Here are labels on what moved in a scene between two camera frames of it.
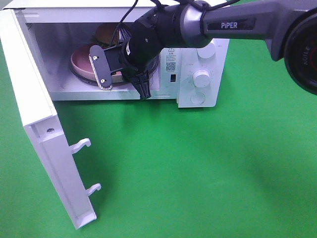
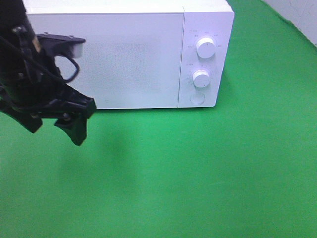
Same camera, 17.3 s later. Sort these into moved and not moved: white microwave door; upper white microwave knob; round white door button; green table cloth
Moved: white microwave door
Not moved: upper white microwave knob; green table cloth; round white door button
